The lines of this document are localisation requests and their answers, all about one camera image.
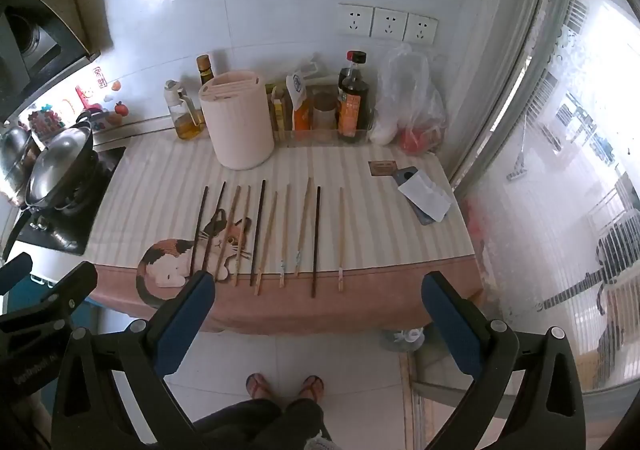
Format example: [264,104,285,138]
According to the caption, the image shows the orange seasoning packet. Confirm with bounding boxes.
[286,71,312,132]

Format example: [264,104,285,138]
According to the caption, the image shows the small brown card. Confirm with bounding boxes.
[369,160,398,177]

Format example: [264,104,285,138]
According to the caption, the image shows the white folded paper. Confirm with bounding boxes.
[398,170,452,223]

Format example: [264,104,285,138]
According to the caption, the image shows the black chopstick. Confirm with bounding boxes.
[250,179,267,287]
[310,186,322,299]

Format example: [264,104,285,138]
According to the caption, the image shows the yellow seasoning box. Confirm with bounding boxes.
[270,84,291,132]

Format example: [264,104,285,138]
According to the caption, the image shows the steel wok with lid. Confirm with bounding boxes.
[2,121,94,263]

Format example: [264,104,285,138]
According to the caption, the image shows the white wall socket middle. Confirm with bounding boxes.
[371,7,408,41]

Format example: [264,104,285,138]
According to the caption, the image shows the soy sauce bottle red cap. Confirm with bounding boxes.
[337,50,370,143]

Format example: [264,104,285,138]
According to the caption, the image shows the clear plastic bag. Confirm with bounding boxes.
[368,44,447,155]

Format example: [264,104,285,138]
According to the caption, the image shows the striped cat tablecloth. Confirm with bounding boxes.
[86,132,483,334]

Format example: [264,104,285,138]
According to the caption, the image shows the white wall socket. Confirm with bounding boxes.
[336,3,374,36]
[371,7,408,41]
[404,13,438,46]

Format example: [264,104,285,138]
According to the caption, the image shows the person's legs and sandals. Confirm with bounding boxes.
[193,373,334,449]

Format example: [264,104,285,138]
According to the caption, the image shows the white wall socket left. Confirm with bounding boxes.
[336,3,374,36]

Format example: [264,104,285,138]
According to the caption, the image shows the glass oil dispenser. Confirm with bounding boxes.
[164,80,205,140]

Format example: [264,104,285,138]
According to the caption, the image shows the black gas stove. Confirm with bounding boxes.
[17,147,126,255]

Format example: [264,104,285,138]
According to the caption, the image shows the dark sauce bottle gold cap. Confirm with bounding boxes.
[196,54,214,84]

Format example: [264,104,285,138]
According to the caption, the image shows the range hood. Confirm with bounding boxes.
[1,0,100,121]

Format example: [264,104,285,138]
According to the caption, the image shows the steel kettle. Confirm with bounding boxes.
[1,126,39,191]

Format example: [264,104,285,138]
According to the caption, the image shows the clear seasoning organizer tray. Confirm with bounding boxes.
[273,129,368,148]

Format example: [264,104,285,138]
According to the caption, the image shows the pink utensil holder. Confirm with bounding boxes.
[198,70,274,171]

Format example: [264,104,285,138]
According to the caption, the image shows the white wall socket right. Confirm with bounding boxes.
[404,13,438,46]

